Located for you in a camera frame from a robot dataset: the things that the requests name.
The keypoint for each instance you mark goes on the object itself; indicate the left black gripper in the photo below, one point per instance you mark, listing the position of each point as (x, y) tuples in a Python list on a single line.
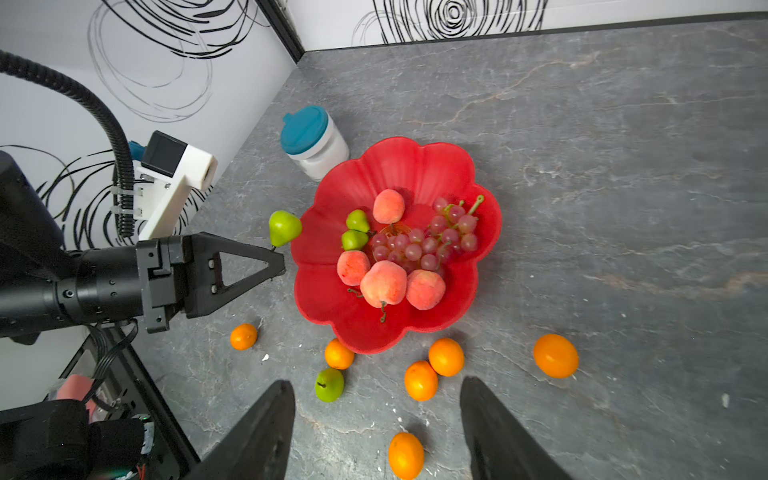
[(167, 273)]

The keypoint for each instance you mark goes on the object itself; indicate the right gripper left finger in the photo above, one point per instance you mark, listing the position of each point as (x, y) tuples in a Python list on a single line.
[(258, 446)]

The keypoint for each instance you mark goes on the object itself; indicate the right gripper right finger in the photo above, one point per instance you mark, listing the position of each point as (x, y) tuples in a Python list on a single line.
[(499, 445)]

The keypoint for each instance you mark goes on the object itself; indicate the green fake pear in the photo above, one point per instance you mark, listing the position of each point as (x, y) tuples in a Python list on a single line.
[(284, 227), (357, 220)]

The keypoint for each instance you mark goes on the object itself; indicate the green fake lime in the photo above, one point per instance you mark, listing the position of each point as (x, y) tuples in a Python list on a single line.
[(329, 385), (354, 240)]

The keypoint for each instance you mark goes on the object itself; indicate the fake orange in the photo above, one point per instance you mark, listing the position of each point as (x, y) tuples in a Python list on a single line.
[(338, 356), (244, 337), (556, 356), (446, 357), (406, 456), (421, 381)]

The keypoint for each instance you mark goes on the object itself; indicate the fake peach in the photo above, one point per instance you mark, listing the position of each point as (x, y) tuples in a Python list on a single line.
[(425, 289), (388, 207), (384, 284), (352, 266)]

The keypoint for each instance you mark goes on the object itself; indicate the purple fake grape bunch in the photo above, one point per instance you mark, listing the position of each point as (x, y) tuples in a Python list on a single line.
[(451, 232)]

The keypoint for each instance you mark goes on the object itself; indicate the red flower-shaped fruit bowl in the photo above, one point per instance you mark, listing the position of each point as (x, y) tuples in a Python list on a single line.
[(396, 183)]

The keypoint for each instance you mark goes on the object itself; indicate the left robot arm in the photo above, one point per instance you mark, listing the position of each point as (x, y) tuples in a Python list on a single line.
[(45, 286)]

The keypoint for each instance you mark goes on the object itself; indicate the white mug with teal lid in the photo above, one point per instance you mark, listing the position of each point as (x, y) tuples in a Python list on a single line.
[(312, 140)]

